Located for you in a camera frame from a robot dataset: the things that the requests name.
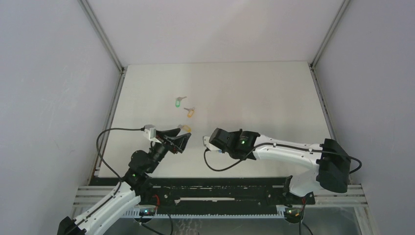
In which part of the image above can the camera cable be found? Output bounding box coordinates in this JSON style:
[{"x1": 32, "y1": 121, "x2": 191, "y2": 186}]
[
  {"x1": 203, "y1": 142, "x2": 362, "y2": 174},
  {"x1": 96, "y1": 127, "x2": 146, "y2": 182}
]

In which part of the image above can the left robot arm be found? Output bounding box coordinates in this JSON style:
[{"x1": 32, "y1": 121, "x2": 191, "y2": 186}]
[{"x1": 57, "y1": 125, "x2": 191, "y2": 235}]

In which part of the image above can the yellow tag key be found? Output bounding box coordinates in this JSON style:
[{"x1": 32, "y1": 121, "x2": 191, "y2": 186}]
[{"x1": 178, "y1": 124, "x2": 191, "y2": 133}]

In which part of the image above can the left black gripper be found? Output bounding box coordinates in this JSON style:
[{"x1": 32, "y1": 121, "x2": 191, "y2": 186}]
[{"x1": 146, "y1": 128, "x2": 190, "y2": 173}]

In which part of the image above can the left camera cable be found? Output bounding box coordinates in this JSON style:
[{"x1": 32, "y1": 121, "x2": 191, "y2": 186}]
[{"x1": 96, "y1": 127, "x2": 146, "y2": 182}]

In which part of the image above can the white cable duct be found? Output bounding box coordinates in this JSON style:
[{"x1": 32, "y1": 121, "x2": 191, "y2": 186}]
[{"x1": 121, "y1": 207, "x2": 287, "y2": 219}]

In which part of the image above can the right camera cable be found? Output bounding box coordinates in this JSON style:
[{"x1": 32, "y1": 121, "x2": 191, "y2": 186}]
[{"x1": 203, "y1": 142, "x2": 362, "y2": 174}]

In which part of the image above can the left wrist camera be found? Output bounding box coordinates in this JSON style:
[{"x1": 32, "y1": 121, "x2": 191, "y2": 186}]
[{"x1": 143, "y1": 124, "x2": 161, "y2": 143}]

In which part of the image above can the orange tag key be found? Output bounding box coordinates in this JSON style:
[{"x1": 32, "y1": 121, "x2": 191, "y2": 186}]
[{"x1": 184, "y1": 107, "x2": 195, "y2": 118}]

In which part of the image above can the left circuit board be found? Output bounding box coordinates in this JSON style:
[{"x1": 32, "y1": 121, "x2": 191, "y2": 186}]
[{"x1": 138, "y1": 209, "x2": 157, "y2": 218}]

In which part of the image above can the right circuit board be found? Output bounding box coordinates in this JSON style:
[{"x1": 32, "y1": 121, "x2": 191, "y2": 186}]
[{"x1": 284, "y1": 209, "x2": 303, "y2": 218}]

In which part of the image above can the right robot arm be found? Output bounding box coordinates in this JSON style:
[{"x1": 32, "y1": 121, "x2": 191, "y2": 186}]
[{"x1": 203, "y1": 128, "x2": 352, "y2": 204}]

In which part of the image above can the green tag key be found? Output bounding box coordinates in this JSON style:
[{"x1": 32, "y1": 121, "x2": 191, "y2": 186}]
[{"x1": 175, "y1": 96, "x2": 187, "y2": 108}]

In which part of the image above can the circuit board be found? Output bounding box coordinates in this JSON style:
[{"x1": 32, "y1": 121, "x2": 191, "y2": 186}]
[
  {"x1": 138, "y1": 209, "x2": 157, "y2": 218},
  {"x1": 284, "y1": 209, "x2": 303, "y2": 218}
]

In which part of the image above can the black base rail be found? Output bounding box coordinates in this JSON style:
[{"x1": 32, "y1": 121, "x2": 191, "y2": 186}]
[{"x1": 140, "y1": 177, "x2": 316, "y2": 212}]

